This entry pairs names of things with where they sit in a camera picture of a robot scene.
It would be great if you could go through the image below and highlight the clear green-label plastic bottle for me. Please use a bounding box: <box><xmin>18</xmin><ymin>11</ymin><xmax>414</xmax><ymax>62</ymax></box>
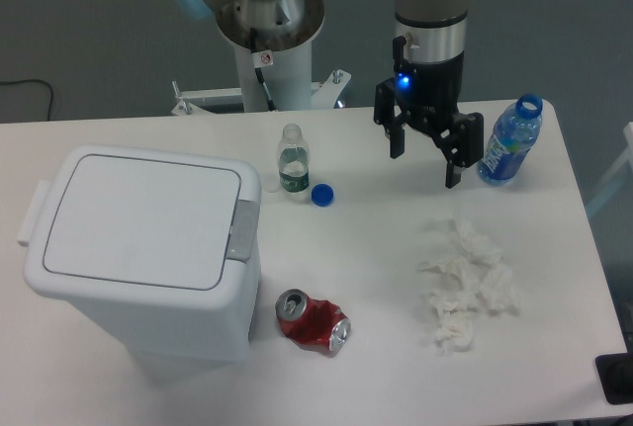
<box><xmin>277</xmin><ymin>124</ymin><xmax>310</xmax><ymax>203</ymax></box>

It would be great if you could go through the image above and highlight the white bottle cap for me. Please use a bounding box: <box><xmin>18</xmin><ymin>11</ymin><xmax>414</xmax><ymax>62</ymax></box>
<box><xmin>261</xmin><ymin>174</ymin><xmax>281</xmax><ymax>194</ymax></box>

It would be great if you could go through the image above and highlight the black device at table edge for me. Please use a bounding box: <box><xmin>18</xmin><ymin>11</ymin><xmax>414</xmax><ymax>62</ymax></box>
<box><xmin>594</xmin><ymin>353</ymin><xmax>632</xmax><ymax>405</ymax></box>

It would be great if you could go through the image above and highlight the crushed red soda can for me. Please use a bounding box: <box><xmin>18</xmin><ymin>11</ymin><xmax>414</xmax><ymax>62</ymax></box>
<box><xmin>275</xmin><ymin>289</ymin><xmax>352</xmax><ymax>355</ymax></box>

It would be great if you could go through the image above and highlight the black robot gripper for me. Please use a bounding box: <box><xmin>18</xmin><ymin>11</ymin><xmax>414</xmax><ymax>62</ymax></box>
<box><xmin>374</xmin><ymin>36</ymin><xmax>484</xmax><ymax>189</ymax></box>

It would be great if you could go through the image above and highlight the blue bottle cap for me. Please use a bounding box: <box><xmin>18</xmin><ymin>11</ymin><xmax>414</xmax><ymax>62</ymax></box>
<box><xmin>311</xmin><ymin>183</ymin><xmax>334</xmax><ymax>208</ymax></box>

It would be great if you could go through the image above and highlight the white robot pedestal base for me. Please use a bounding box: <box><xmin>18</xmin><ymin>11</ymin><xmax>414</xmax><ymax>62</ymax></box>
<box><xmin>171</xmin><ymin>38</ymin><xmax>352</xmax><ymax>116</ymax></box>

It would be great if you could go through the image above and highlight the blue plastic water bottle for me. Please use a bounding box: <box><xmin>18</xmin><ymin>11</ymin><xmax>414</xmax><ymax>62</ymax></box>
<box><xmin>478</xmin><ymin>93</ymin><xmax>543</xmax><ymax>186</ymax></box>

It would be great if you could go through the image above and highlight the white frame at right edge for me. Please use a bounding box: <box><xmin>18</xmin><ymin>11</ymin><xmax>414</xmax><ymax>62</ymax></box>
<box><xmin>585</xmin><ymin>122</ymin><xmax>632</xmax><ymax>219</ymax></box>

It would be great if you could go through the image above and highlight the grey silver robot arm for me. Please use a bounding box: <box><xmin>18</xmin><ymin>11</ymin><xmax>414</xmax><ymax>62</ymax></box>
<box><xmin>177</xmin><ymin>0</ymin><xmax>483</xmax><ymax>187</ymax></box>

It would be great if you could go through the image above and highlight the black cable on floor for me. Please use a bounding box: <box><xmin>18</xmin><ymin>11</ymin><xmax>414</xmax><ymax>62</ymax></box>
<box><xmin>0</xmin><ymin>79</ymin><xmax>54</xmax><ymax>120</ymax></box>

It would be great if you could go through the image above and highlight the white plastic trash can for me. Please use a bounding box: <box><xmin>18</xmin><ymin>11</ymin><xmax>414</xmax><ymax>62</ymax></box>
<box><xmin>24</xmin><ymin>144</ymin><xmax>262</xmax><ymax>365</ymax></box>

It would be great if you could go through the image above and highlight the crumpled white tissue paper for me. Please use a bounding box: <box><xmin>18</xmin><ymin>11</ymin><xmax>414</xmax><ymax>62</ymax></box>
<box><xmin>417</xmin><ymin>218</ymin><xmax>520</xmax><ymax>355</ymax></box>

